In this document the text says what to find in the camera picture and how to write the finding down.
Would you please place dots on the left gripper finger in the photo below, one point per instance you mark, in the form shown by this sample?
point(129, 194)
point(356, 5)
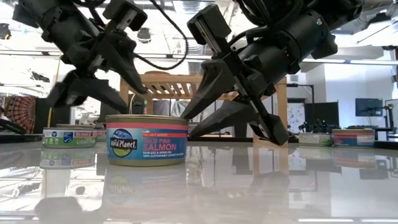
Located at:
point(122, 59)
point(93, 91)

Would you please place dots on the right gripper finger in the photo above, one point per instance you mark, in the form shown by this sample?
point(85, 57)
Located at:
point(214, 84)
point(230, 118)

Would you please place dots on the Bumble Bee tuna can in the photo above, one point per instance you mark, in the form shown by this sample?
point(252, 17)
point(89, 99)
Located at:
point(101, 136)
point(70, 138)
point(314, 140)

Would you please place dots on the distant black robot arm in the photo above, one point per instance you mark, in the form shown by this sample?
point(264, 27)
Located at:
point(317, 127)

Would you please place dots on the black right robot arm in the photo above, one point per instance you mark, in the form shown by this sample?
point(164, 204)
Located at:
point(311, 28)

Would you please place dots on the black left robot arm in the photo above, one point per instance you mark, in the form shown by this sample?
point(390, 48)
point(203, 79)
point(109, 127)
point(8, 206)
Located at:
point(62, 25)

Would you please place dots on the wooden slatted shelf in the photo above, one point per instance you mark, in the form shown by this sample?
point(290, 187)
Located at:
point(174, 79)

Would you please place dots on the light patterned garment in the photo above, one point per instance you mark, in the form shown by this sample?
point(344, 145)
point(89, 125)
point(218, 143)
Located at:
point(178, 107)

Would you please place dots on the black monitor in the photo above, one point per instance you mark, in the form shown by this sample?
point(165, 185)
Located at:
point(321, 113)
point(42, 115)

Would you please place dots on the whiteboard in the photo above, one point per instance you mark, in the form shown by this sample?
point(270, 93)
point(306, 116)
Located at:
point(295, 116)

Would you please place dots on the long ceiling light bar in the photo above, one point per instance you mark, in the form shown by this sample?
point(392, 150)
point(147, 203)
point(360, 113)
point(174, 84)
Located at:
point(326, 60)

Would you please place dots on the red patterned tapestry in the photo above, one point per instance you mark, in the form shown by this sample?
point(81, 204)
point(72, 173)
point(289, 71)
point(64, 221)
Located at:
point(20, 112)

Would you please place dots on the black ceiling device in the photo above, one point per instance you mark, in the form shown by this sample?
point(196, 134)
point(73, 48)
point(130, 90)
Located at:
point(4, 31)

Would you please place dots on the black ceiling dome camera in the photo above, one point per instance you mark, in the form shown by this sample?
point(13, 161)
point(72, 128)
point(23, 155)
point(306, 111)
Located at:
point(144, 35)

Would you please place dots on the silver ventilation duct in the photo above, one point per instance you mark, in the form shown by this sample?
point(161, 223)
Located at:
point(190, 6)

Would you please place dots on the blue wall screen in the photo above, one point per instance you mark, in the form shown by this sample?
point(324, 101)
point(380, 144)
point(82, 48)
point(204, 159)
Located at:
point(369, 107)

